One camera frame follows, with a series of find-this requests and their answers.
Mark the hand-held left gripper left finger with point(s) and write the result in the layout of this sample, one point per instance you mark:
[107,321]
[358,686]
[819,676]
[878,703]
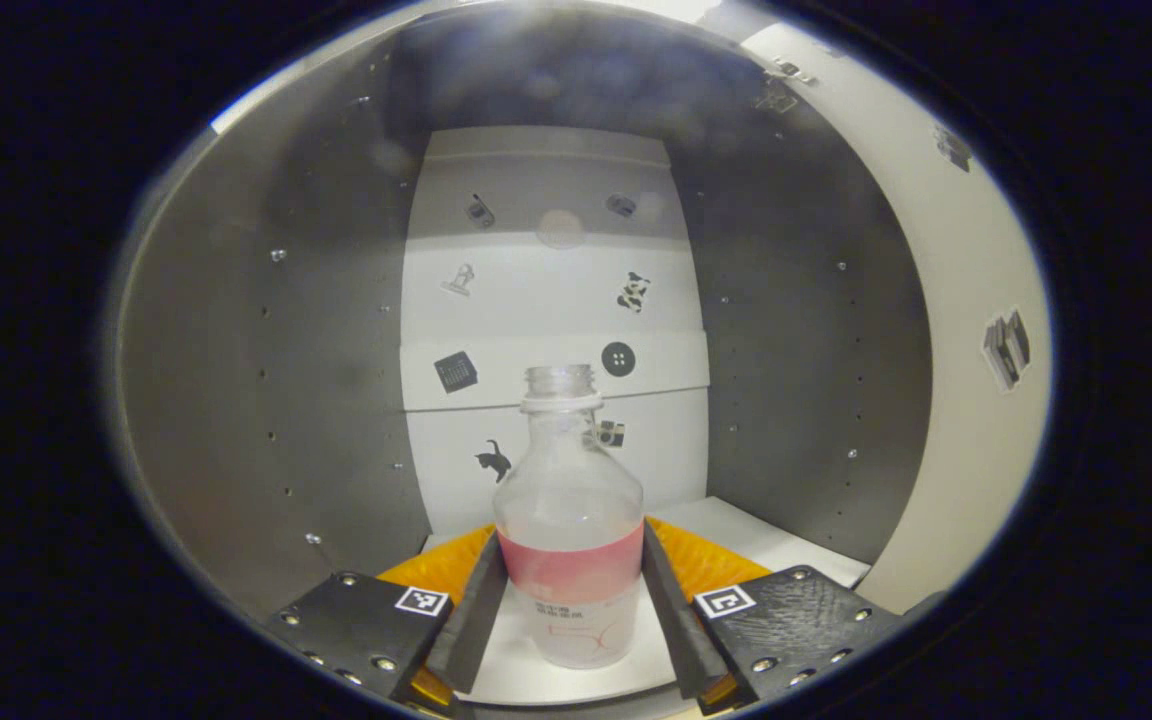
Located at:
[466,630]

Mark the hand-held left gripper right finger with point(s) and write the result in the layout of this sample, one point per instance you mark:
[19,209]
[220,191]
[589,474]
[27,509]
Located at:
[676,630]

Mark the frosted bottle with red label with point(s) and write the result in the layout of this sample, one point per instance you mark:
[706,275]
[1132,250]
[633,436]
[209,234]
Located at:
[568,500]

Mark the dark grey cabinet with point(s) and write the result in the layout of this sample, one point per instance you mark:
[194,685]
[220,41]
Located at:
[336,350]

